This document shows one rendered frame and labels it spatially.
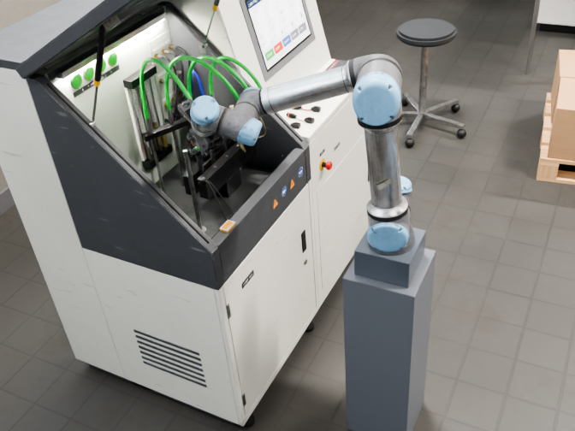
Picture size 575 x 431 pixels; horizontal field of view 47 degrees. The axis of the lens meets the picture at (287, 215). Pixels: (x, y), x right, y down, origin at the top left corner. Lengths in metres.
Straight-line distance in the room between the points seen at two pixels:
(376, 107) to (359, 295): 0.74
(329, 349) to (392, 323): 0.84
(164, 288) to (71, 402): 0.91
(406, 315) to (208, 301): 0.65
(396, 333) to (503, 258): 1.40
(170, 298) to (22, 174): 0.66
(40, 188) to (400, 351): 1.35
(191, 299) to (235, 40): 0.97
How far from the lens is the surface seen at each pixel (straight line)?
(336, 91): 1.82
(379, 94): 1.63
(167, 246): 2.16
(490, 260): 3.49
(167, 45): 2.59
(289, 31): 2.87
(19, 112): 2.27
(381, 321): 2.21
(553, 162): 4.07
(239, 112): 1.81
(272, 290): 2.53
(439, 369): 2.95
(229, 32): 2.52
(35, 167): 2.37
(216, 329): 2.31
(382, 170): 1.76
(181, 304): 2.32
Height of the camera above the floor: 2.24
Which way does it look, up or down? 37 degrees down
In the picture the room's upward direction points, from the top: 5 degrees counter-clockwise
